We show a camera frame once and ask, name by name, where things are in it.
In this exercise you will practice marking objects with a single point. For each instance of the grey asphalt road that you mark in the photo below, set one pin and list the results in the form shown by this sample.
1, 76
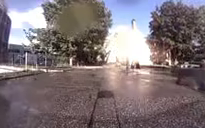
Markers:
100, 86

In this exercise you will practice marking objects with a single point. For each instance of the row of leafy trees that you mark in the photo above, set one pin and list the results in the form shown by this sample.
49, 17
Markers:
176, 33

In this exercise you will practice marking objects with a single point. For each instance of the pale pavement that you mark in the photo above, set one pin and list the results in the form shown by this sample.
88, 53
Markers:
3, 68

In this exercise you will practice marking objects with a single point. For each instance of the low grey building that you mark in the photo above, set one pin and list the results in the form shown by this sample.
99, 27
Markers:
20, 50

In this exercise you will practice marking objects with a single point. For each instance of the kerb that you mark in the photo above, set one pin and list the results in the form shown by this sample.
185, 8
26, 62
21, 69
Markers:
23, 74

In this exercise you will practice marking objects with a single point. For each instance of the white pole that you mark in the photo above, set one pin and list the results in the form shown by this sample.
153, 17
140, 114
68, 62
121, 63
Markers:
26, 60

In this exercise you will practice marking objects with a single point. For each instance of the group of green trees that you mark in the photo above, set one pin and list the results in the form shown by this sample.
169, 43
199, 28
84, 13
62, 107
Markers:
80, 36

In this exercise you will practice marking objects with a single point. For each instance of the group of people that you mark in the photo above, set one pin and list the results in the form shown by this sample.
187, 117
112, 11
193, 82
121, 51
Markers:
132, 65

